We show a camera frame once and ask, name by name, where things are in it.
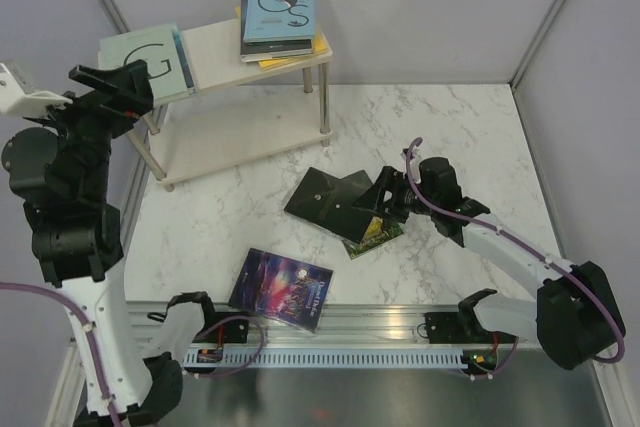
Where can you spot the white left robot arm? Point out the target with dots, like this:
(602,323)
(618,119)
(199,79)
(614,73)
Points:
(59,168)

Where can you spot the aluminium rail frame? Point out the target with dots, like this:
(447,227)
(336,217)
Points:
(350,322)

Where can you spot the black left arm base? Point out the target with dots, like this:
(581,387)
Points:
(234,331)

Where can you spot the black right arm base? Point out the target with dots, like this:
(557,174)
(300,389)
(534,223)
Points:
(451,327)

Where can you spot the yellow book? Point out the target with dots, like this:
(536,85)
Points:
(320,46)

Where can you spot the green forest Alice book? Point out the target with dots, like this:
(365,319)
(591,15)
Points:
(375,237)

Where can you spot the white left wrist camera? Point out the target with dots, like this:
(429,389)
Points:
(20,97)

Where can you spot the dark blue Wuthering Heights book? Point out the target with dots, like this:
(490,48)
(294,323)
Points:
(268,50)

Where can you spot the white two-tier shelf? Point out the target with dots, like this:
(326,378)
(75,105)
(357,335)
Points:
(238,112)

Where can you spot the black folder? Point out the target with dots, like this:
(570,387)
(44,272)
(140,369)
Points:
(327,202)

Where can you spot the light blue Hemingway book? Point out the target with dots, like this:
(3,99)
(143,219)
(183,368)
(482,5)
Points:
(279,20)

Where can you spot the pale green file folder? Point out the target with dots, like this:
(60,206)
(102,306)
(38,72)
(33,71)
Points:
(154,45)

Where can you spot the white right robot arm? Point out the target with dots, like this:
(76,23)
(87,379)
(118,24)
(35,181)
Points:
(472,226)

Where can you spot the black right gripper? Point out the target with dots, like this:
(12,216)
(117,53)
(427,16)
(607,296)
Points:
(389,179)

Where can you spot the white slotted cable duct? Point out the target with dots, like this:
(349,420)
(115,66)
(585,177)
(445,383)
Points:
(278,357)

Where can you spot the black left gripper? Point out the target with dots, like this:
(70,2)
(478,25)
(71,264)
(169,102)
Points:
(133,94)

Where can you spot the teal ocean cover book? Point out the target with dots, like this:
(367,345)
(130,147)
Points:
(184,63)

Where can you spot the purple nebula cover book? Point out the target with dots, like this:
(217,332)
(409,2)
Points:
(281,289)

